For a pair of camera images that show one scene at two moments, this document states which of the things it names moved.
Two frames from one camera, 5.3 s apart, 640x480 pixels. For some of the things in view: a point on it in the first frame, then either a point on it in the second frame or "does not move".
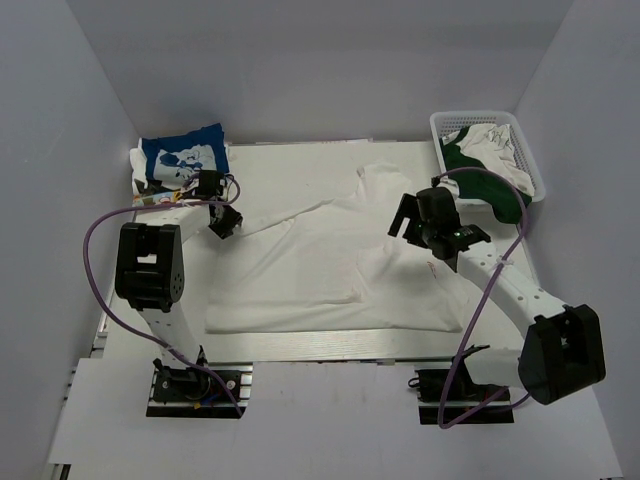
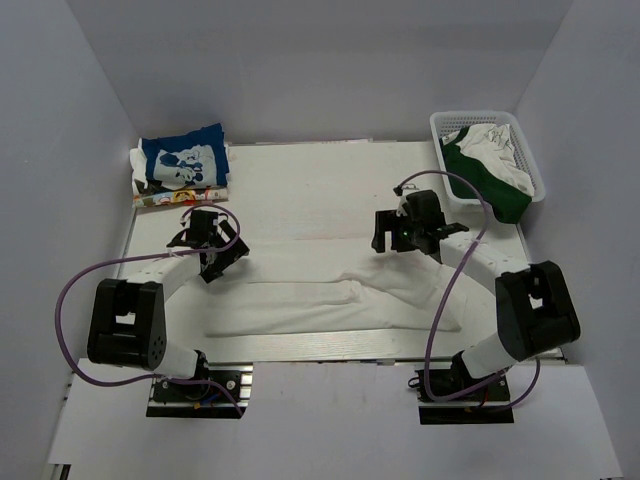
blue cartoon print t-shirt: x=170 y=160 does not move
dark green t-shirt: x=475 y=182 does not move
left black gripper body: x=230 y=218 to x=225 y=258
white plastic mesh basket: x=446 y=122 does not move
